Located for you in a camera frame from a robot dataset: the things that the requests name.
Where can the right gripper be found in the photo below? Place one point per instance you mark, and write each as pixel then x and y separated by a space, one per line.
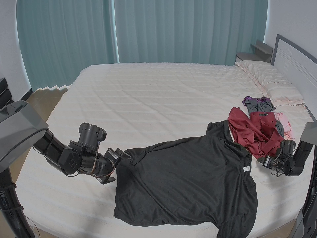
pixel 271 162

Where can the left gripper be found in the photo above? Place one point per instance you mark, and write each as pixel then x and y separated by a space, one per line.
pixel 112 157

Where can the black T-shirt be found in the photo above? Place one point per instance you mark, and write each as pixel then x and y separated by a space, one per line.
pixel 185 177

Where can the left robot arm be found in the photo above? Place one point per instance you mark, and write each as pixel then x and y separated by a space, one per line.
pixel 19 123

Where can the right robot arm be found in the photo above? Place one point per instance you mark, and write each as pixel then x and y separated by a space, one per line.
pixel 303 147

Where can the pink garment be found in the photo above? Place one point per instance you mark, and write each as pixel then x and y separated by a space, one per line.
pixel 284 123

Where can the dark red shirt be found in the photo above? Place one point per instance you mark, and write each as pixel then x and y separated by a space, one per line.
pixel 240 123

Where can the grey and purple garment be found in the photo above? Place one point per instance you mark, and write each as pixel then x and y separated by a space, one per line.
pixel 260 106

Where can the cream pillow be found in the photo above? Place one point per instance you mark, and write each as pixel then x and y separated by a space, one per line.
pixel 255 71
pixel 284 93

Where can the bed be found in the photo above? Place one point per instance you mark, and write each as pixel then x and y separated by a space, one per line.
pixel 148 95

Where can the grey bedside table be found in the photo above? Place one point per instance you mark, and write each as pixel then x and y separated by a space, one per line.
pixel 255 54

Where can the dark grey chest of drawers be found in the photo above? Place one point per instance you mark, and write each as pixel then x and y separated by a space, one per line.
pixel 5 95

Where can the blue-green curtain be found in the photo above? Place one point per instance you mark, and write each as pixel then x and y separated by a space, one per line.
pixel 188 21
pixel 66 33

